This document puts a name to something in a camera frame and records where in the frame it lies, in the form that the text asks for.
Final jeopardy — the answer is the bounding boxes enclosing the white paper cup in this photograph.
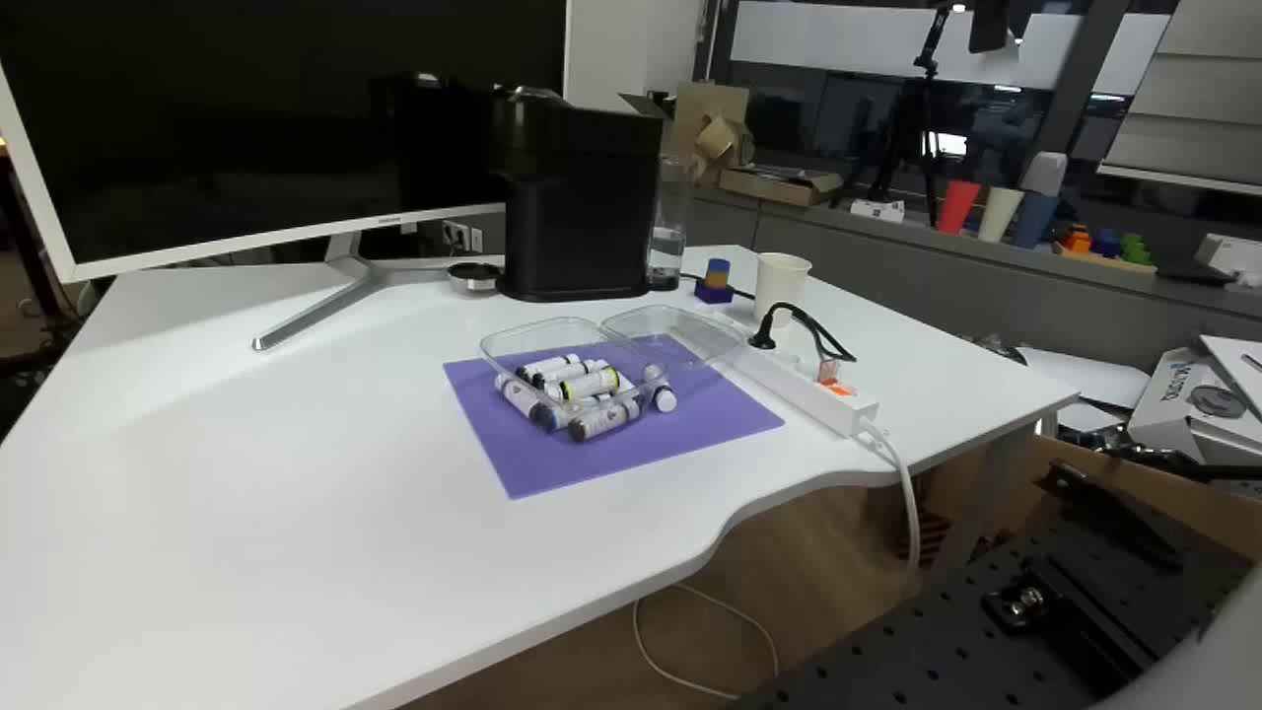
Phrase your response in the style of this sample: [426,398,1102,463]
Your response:
[752,250,815,318]

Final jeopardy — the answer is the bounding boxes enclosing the black box appliance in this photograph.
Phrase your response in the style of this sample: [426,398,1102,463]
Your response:
[489,85,671,302]

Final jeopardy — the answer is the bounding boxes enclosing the black plug with cable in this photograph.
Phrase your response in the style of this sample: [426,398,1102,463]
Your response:
[747,301,864,369]

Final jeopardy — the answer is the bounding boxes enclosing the blue cup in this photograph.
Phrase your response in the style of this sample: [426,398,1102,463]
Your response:
[1006,184,1060,252]

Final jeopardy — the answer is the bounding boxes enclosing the red cup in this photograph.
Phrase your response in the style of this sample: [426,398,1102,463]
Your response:
[932,179,985,242]

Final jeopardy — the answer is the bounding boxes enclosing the white power strip cable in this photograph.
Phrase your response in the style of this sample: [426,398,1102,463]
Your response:
[852,419,927,571]

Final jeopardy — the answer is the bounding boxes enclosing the loose white floor cable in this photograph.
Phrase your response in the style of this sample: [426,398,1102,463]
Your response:
[626,579,784,707]

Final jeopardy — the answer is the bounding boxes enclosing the clear water bottle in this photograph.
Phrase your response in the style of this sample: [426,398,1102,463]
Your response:
[648,174,694,289]

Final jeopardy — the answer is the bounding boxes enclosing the white power strip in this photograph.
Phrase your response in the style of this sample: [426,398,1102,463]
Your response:
[677,302,882,447]

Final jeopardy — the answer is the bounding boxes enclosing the stack of printed papers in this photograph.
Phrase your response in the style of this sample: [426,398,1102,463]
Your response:
[1123,331,1262,464]

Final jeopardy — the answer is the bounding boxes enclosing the cardboard box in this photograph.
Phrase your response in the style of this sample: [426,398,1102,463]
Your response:
[657,78,757,189]

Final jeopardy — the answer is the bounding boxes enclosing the black round puck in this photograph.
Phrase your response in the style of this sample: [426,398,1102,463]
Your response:
[442,259,508,297]

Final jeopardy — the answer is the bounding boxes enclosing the blue and yellow small object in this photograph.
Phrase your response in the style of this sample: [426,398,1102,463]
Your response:
[692,252,739,309]

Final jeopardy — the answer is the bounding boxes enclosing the cream cup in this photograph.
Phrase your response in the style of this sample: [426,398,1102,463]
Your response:
[973,181,1029,250]

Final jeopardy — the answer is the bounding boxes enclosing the small white-labelled bottle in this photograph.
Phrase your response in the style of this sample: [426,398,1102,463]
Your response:
[564,396,648,447]
[551,368,626,406]
[639,363,682,419]
[489,369,564,437]
[521,352,590,389]

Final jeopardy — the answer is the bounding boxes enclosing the white monitor stand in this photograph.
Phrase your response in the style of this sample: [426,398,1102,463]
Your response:
[247,233,512,354]

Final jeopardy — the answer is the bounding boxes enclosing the purple mat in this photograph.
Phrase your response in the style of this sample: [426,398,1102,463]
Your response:
[442,331,789,505]

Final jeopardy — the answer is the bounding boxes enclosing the black tripod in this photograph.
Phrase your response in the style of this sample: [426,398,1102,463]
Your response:
[870,0,962,229]

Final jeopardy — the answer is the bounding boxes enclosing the black perforated board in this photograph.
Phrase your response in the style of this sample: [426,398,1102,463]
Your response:
[735,522,1256,710]

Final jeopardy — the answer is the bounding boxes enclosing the clear plastic container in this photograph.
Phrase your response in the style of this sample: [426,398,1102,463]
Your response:
[477,302,740,447]

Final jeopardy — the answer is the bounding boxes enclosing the large white-framed monitor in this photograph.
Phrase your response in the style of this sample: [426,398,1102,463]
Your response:
[0,0,577,289]

